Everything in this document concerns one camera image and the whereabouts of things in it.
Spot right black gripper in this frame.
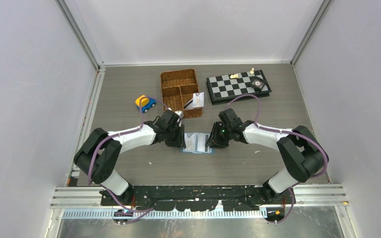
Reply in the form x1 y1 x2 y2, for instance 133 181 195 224
205 121 233 149

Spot white portrait credit card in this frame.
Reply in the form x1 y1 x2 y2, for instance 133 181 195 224
182 133 197 153

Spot blue card holder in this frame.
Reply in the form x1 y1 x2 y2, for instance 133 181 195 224
181 132 214 154

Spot brown wicker basket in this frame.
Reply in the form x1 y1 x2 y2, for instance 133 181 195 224
160 69 202 119

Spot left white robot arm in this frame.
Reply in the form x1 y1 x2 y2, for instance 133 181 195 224
73 109 186 205

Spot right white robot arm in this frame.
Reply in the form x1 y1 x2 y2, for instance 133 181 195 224
205 108 329 204

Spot cards in basket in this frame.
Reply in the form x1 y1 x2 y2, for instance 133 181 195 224
184 99 193 111

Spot blue yellow toy car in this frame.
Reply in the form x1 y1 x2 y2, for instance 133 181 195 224
135 95 156 113

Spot black white chessboard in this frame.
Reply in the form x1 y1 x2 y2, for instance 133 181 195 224
206 69 272 105

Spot cream chess piece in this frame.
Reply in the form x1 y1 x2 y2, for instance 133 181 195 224
229 74 239 79

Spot black square box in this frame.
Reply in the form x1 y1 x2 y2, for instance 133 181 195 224
250 77 267 91

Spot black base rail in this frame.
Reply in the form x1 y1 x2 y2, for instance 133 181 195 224
100 185 292 212

